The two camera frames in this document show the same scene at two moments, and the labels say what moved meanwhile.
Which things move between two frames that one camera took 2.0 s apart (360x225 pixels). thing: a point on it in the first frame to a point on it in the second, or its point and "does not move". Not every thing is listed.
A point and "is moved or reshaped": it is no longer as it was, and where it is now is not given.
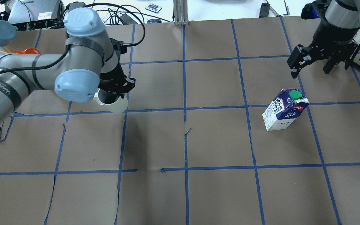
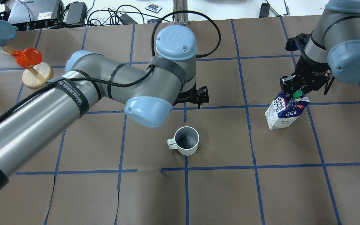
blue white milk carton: (286, 107) does not move
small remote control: (153, 7) does not move
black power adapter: (264, 10) does not move
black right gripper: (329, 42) to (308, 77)
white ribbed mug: (112, 101) is moved or reshaped
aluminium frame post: (180, 12) does not move
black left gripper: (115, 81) to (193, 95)
